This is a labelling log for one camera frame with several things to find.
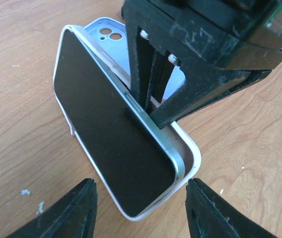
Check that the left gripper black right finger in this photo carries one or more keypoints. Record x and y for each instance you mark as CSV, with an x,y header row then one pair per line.
x,y
210,216

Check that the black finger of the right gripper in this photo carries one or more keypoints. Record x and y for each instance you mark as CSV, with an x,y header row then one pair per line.
x,y
140,74

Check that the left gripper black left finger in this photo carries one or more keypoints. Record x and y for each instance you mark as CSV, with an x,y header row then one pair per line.
x,y
73,216

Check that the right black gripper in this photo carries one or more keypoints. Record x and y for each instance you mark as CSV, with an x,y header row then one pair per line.
x,y
222,46

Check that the pink phone case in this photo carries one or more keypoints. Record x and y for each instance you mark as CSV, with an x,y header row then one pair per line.
x,y
190,148

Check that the phone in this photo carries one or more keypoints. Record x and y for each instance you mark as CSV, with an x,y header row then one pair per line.
x,y
111,36
111,124

